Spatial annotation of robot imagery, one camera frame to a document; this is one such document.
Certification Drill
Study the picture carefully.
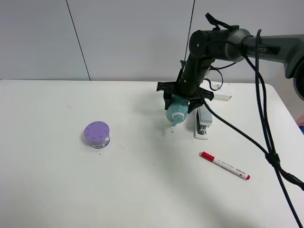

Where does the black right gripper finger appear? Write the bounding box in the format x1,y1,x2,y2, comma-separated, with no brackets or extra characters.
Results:
163,91,173,110

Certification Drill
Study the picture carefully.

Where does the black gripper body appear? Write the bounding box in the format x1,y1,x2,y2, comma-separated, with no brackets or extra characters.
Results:
156,59,214,100

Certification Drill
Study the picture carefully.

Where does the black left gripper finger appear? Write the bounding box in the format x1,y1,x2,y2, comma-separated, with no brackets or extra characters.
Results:
188,99,203,114

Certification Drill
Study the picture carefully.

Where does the teal pencil sharpener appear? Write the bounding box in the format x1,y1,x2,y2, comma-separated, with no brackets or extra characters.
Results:
166,95,189,133

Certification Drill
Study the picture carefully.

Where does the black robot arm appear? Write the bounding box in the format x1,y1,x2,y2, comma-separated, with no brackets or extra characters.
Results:
156,13,304,113

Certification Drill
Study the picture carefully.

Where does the grey white stapler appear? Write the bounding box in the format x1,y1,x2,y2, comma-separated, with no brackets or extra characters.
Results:
194,105,213,140

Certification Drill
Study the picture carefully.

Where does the white staples box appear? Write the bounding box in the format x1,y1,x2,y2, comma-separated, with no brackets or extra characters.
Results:
200,80,232,101

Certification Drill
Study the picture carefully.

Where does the red white marker pen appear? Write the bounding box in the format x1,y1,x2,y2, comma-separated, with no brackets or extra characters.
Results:
199,152,250,180

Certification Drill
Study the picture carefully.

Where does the purple lidded round jar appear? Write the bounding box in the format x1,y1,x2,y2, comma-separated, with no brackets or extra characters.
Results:
84,121,110,149

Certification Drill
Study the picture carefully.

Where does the blue object at edge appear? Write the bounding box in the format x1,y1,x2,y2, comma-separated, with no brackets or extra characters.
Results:
297,115,304,134

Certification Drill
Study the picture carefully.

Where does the black cable bundle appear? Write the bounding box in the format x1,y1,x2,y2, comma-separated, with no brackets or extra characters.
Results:
194,28,304,228

